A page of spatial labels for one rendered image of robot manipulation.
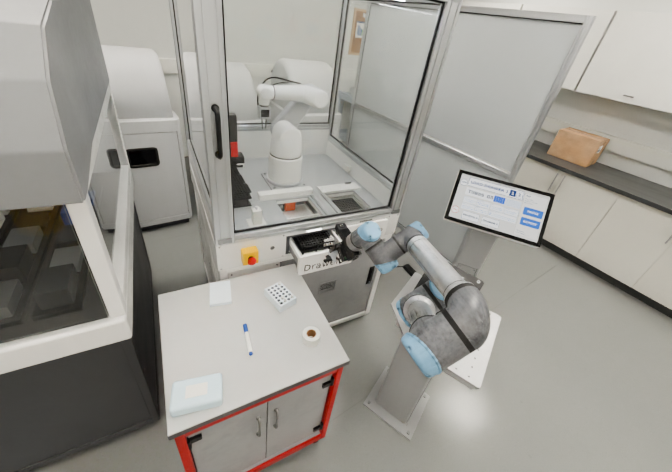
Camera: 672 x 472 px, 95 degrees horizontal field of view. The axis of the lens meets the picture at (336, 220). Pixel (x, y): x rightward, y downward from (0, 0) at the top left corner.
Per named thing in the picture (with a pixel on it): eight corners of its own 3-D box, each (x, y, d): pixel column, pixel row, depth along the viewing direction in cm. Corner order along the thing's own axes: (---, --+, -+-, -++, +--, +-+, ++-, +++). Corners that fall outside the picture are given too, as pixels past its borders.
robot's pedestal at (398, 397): (429, 397, 188) (477, 314, 147) (409, 441, 166) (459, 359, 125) (386, 367, 200) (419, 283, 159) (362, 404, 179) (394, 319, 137)
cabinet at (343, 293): (370, 318, 231) (396, 233, 188) (228, 369, 185) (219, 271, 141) (317, 243, 299) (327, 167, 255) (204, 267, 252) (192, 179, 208)
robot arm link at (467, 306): (507, 309, 69) (411, 212, 111) (465, 336, 70) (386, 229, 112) (519, 334, 75) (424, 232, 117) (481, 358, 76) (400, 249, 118)
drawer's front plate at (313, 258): (351, 262, 157) (354, 245, 151) (297, 276, 143) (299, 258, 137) (349, 260, 158) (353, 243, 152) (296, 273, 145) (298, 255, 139)
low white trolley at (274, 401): (326, 445, 159) (350, 360, 118) (196, 516, 131) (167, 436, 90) (287, 351, 200) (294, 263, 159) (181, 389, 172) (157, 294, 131)
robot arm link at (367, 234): (373, 245, 106) (358, 225, 107) (359, 254, 115) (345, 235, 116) (387, 234, 110) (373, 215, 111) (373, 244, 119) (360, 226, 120)
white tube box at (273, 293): (296, 303, 137) (296, 297, 135) (280, 312, 132) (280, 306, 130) (279, 286, 144) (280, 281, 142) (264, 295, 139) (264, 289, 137)
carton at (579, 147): (596, 164, 338) (612, 139, 322) (585, 168, 320) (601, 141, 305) (557, 150, 364) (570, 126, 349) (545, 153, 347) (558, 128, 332)
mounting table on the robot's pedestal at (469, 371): (491, 332, 154) (501, 316, 148) (468, 404, 122) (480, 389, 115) (409, 286, 173) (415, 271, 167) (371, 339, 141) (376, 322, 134)
